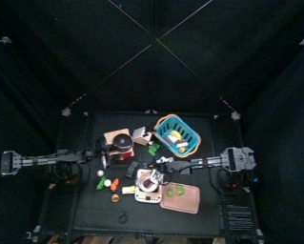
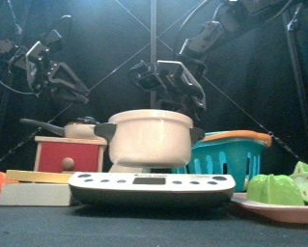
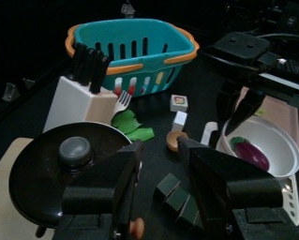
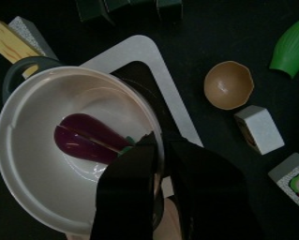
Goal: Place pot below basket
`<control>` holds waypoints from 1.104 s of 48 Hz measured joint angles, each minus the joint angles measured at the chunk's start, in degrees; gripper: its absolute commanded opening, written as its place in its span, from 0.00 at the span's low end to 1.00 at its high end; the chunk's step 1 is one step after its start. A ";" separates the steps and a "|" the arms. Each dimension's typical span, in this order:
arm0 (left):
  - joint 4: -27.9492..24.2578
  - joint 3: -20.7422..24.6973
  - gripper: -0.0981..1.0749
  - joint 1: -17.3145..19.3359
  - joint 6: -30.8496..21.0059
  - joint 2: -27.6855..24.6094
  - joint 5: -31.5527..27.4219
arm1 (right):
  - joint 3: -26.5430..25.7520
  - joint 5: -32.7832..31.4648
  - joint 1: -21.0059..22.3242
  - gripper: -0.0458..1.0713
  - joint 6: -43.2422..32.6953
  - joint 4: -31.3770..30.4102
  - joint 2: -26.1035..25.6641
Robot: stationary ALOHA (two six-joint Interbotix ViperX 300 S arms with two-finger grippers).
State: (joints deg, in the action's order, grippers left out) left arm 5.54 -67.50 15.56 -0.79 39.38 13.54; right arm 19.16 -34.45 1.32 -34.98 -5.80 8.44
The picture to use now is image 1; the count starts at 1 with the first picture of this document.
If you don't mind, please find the black toy pot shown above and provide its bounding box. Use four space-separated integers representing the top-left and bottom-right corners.
111 133 135 153

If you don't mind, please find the blue basket with orange rim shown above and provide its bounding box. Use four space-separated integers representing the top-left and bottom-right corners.
152 113 203 158

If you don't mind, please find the purple toy vegetable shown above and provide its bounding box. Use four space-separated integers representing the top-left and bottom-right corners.
141 178 156 189

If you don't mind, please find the green toy vegetable piece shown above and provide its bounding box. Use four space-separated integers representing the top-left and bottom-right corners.
147 142 161 156

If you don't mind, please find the small black rectangular block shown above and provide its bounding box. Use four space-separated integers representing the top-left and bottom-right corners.
124 160 140 179

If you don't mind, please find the white toy kitchen scale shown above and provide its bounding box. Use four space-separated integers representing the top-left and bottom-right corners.
133 169 164 204

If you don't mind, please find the white cube box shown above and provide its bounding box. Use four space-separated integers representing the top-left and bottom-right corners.
131 126 153 147

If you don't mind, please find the yellow toy banana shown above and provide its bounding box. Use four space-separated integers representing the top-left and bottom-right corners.
169 130 183 143

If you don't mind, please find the green toy cucumber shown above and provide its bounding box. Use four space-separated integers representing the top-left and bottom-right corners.
95 175 108 192

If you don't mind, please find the orange toy carrot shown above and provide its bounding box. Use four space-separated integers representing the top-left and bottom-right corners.
109 177 121 193

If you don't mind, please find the pink cutting board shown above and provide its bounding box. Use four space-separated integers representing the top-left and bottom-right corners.
159 182 201 214

